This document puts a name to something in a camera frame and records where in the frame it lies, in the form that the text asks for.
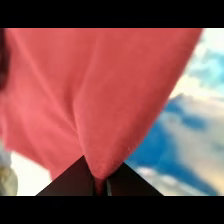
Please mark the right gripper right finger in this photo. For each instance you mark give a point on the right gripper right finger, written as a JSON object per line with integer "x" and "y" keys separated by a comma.
{"x": 131, "y": 183}

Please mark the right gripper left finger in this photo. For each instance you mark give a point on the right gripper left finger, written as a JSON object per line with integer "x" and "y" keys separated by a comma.
{"x": 73, "y": 181}

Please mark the red T-shirt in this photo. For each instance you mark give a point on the red T-shirt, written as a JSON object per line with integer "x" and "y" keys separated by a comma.
{"x": 100, "y": 93}

